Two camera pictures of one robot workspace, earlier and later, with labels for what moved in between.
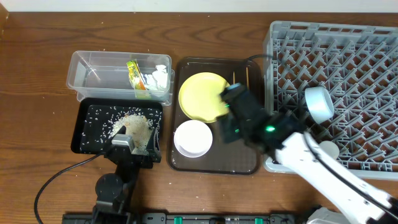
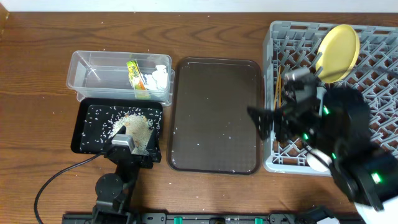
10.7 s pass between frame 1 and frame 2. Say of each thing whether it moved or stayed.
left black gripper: stayed
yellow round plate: moved
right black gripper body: moved
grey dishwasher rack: stayed
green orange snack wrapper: stayed
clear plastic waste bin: stayed
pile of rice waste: stayed
